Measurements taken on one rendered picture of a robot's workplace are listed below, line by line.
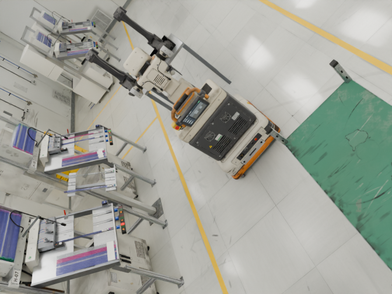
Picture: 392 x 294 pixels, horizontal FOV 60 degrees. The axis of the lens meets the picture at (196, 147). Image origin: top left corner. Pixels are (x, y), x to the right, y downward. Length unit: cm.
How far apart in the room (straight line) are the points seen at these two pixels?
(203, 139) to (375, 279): 159
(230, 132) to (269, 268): 115
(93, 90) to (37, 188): 366
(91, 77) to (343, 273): 615
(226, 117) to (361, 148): 153
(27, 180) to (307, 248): 307
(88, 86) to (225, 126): 498
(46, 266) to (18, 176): 135
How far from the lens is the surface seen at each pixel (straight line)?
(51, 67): 739
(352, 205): 150
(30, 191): 439
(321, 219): 267
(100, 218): 342
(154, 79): 291
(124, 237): 382
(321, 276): 258
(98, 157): 413
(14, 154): 421
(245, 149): 303
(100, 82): 749
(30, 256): 330
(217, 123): 286
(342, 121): 169
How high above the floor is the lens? 225
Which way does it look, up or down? 34 degrees down
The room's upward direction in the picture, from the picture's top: 60 degrees counter-clockwise
